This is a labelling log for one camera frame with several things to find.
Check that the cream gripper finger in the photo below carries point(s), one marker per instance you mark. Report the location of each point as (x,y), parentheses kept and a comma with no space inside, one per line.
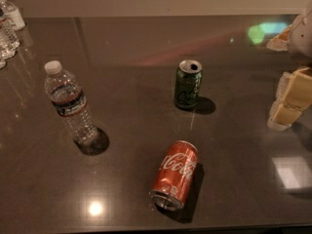
(293,96)

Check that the red Coca-Cola can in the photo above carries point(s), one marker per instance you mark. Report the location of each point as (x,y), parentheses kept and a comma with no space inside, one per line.
(172,183)

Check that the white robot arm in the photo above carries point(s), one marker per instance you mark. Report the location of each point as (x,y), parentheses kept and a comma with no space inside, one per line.
(300,39)

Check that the green soda can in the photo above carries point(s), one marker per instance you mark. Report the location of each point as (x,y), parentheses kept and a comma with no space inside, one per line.
(187,83)

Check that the orange white snack bag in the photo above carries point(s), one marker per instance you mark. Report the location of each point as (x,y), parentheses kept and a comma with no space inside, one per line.
(280,42)

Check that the clear plastic water bottle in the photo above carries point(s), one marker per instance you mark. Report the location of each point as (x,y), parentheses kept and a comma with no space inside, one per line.
(70,102)

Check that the clear water bottle at edge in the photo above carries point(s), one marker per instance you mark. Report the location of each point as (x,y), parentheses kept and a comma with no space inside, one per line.
(9,41)

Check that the white-labelled bottle at back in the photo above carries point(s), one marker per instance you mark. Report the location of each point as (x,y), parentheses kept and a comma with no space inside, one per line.
(12,12)

